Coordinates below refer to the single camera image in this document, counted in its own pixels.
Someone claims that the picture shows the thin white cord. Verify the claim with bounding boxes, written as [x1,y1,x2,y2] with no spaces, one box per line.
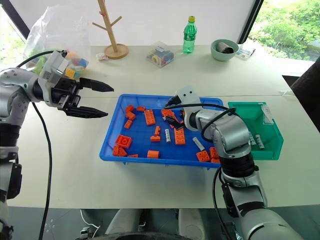
[79,208,101,230]

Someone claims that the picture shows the clear flat plastic packet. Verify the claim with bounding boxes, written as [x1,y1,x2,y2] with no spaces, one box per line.
[234,43,257,61]

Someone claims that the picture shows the pale green bowl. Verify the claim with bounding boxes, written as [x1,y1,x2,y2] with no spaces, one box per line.
[210,39,239,62]

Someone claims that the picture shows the long orange building plate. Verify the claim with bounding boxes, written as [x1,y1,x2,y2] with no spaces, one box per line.
[143,109,157,126]
[174,127,187,145]

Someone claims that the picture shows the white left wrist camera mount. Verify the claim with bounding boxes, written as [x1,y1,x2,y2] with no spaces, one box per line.
[39,49,70,87]

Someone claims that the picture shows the clear plastic bag of toys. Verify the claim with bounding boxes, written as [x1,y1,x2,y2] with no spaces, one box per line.
[23,4,91,76]

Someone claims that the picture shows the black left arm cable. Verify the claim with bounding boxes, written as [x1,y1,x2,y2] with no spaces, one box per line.
[15,49,68,240]

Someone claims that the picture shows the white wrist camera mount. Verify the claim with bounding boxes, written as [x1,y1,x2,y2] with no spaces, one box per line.
[39,49,70,87]
[173,85,202,114]

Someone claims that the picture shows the green plastic soda bottle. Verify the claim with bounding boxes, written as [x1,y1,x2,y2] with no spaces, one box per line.
[182,15,199,55]

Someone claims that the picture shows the blue plastic bin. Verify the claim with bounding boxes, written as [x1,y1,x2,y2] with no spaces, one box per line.
[99,93,224,172]

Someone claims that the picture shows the yellow toy cube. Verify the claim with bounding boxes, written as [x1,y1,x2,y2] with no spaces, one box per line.
[64,67,77,79]

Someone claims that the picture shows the dark chair back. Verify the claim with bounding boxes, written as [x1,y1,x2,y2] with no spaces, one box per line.
[289,59,320,107]

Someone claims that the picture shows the square orange building brick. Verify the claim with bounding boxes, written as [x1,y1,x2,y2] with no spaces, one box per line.
[115,134,133,150]
[195,150,211,163]
[111,144,128,158]

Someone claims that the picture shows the wooden mug tree stand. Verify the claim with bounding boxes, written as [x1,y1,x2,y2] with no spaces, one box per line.
[92,0,130,60]

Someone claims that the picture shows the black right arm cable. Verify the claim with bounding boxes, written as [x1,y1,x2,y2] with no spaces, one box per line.
[163,96,237,240]

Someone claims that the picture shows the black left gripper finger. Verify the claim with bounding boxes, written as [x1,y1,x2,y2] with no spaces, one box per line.
[79,77,115,93]
[65,106,109,119]

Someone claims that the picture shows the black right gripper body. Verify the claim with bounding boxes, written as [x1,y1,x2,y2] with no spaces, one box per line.
[177,107,188,126]

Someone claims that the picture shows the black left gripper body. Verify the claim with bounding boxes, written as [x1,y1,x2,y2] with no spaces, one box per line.
[50,76,82,112]

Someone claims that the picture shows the white label on green bin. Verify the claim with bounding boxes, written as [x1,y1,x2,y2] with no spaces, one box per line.
[260,104,275,125]

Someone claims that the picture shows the orange building brick piece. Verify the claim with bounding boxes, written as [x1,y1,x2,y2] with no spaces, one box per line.
[161,108,176,121]

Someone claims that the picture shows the green plastic bin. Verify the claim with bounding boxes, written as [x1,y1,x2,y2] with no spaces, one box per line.
[227,101,285,161]

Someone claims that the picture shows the black window frame bar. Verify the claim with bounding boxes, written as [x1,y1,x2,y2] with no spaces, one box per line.
[0,0,31,41]
[236,0,265,45]

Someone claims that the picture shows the cardboard tube roll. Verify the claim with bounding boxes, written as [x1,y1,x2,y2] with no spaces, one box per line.
[215,41,235,54]

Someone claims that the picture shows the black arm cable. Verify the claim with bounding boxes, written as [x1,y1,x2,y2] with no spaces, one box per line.
[163,96,237,240]
[15,49,68,240]

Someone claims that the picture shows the grey rounded shape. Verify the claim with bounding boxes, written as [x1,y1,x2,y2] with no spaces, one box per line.
[177,208,206,240]

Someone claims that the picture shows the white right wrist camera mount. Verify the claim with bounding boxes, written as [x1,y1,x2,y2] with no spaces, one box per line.
[173,85,202,114]

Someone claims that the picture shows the clear box of coloured toys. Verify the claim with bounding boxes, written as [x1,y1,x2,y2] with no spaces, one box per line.
[145,40,176,69]

